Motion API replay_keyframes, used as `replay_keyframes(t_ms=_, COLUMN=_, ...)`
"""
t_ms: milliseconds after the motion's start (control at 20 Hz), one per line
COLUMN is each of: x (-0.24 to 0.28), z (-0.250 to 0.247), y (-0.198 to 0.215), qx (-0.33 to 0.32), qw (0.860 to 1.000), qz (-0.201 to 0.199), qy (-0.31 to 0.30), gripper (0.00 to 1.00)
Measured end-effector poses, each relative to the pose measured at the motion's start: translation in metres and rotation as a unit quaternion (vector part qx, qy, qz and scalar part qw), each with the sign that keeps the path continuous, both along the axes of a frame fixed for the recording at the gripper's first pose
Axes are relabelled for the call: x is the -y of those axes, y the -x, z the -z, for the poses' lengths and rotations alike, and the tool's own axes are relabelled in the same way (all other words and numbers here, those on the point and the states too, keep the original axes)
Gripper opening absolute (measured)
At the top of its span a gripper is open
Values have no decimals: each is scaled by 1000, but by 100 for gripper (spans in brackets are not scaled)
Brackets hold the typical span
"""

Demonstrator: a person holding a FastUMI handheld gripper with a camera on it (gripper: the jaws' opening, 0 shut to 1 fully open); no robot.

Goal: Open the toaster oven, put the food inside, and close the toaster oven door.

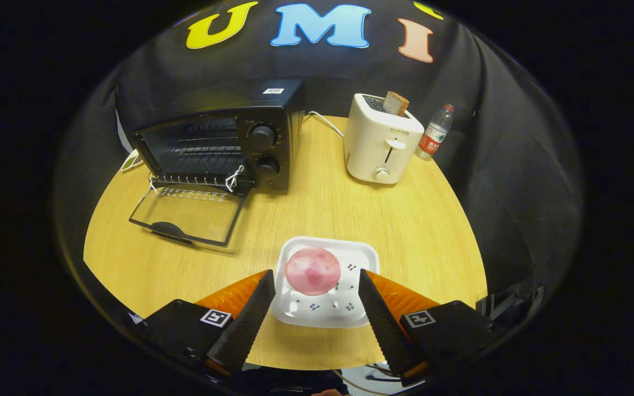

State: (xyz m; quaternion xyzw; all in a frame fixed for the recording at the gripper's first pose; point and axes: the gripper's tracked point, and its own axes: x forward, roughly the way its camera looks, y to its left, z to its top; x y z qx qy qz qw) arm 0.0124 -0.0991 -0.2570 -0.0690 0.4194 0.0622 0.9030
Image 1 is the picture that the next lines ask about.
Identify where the brown bread slice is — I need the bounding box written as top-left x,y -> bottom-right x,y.
382,91 -> 410,117

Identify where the black toaster oven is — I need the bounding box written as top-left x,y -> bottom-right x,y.
116,79 -> 307,248

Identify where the white square plate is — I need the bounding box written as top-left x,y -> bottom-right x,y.
270,236 -> 380,329

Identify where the pink round ham slice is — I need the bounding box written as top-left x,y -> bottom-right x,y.
285,246 -> 342,296

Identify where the clear plastic water bottle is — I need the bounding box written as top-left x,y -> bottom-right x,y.
415,103 -> 455,161

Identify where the white bread toaster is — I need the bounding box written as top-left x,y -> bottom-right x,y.
343,93 -> 425,185

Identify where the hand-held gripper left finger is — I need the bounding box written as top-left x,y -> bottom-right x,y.
130,269 -> 277,378

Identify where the white power cable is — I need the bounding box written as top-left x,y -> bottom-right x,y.
305,111 -> 346,138

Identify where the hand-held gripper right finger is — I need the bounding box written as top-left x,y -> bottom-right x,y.
357,268 -> 507,387

